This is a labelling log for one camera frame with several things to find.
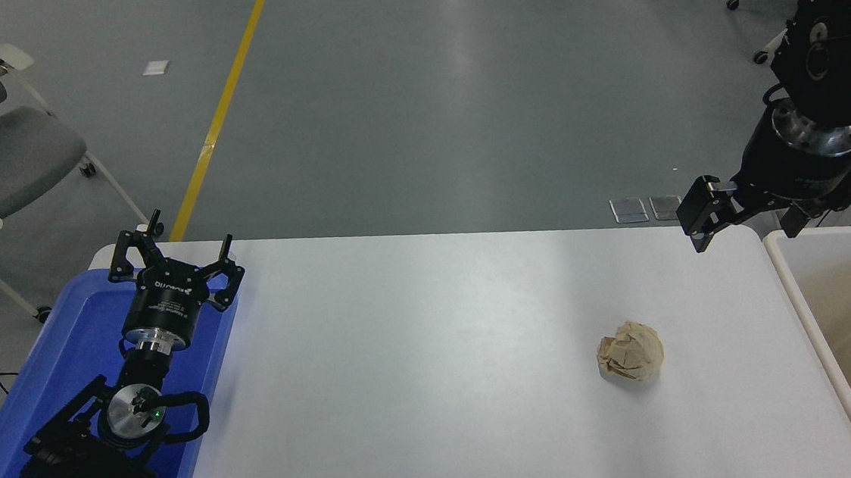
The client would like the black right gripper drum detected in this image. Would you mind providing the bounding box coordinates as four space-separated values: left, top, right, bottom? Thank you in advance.
731 108 851 208

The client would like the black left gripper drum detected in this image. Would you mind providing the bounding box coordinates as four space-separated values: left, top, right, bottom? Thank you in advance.
118 261 215 349

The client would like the tan paper ball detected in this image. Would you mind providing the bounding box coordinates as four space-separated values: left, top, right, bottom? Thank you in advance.
594 318 667 386

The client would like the metal floor plate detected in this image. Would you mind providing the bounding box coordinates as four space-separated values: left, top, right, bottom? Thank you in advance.
649 194 684 222
609 196 650 225

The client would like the blue plastic tray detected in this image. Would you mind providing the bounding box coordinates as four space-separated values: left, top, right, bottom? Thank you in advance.
0 258 254 478

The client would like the grey office chair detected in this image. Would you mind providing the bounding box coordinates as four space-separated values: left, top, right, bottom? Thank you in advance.
0 0 172 328

